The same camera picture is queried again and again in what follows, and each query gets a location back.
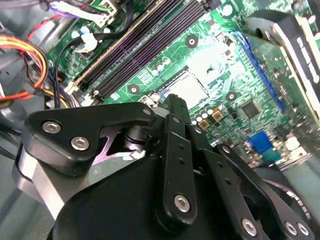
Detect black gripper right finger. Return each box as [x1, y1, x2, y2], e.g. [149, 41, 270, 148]
[187, 124, 316, 240]

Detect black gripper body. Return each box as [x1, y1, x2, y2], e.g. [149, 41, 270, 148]
[47, 154, 246, 240]

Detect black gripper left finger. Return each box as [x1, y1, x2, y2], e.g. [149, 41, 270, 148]
[12, 93, 199, 233]

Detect silver square CPU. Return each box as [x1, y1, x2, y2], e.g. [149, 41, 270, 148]
[163, 70, 210, 111]

